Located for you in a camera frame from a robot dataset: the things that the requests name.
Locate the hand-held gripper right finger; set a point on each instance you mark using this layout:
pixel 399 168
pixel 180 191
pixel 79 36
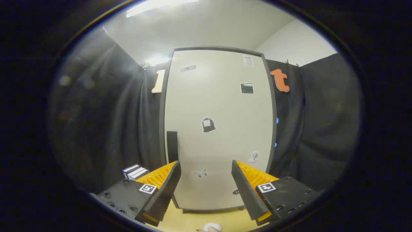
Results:
pixel 246 193

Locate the white boxed book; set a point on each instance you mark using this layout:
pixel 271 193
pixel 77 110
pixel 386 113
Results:
pixel 130 169
pixel 140 174

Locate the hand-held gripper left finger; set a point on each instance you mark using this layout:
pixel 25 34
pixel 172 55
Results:
pixel 167 193

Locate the ceiling light strip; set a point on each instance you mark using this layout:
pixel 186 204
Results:
pixel 154 6

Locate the grey shoe cabinet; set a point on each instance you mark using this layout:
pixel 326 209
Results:
pixel 162 129

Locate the black backdrop cloth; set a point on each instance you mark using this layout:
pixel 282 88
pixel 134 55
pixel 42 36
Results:
pixel 96 129

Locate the white shoe cabinet door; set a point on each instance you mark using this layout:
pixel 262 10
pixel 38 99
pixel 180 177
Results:
pixel 222 106

